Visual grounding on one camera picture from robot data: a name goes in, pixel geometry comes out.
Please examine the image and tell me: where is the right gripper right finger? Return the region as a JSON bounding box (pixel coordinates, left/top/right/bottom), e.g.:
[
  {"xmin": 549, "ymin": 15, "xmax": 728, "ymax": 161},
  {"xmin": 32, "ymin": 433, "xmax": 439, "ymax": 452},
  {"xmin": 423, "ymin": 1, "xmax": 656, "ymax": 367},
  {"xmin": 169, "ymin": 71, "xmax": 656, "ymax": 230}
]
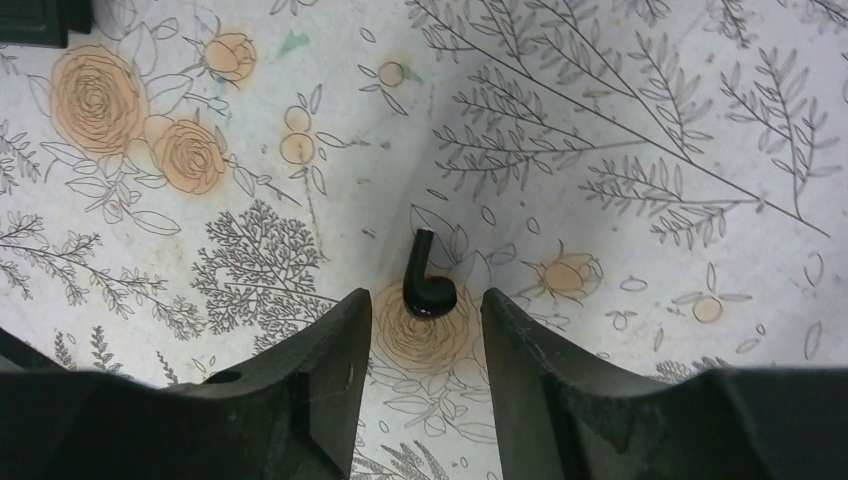
[{"xmin": 481, "ymin": 289, "xmax": 847, "ymax": 479}]

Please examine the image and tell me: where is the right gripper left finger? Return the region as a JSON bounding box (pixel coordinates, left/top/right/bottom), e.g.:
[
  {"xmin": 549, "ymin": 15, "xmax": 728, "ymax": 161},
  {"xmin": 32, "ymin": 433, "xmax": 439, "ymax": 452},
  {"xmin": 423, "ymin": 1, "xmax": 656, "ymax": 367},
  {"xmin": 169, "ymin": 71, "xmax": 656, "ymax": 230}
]
[{"xmin": 1, "ymin": 288, "xmax": 372, "ymax": 479}]

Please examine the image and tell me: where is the black earbud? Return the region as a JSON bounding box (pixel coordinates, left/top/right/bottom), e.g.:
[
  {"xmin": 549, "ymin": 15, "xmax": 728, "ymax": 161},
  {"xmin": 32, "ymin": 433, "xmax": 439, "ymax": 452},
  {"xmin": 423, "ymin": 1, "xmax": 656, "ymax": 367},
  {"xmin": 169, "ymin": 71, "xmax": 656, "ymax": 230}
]
[{"xmin": 402, "ymin": 229, "xmax": 458, "ymax": 321}]

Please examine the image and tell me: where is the floral patterned table mat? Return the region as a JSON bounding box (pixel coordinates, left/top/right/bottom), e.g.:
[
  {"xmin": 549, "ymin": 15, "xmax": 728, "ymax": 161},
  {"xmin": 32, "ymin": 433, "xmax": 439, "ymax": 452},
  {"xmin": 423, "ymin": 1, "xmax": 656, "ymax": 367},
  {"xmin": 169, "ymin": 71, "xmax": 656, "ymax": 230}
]
[{"xmin": 1, "ymin": 1, "xmax": 847, "ymax": 479}]

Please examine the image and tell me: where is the black white checkerboard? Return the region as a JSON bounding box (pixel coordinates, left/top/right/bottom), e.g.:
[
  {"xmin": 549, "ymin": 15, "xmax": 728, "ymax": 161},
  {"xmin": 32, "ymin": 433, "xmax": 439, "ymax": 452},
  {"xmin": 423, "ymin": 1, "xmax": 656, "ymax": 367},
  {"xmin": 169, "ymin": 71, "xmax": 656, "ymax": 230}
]
[{"xmin": 0, "ymin": 0, "xmax": 94, "ymax": 49}]

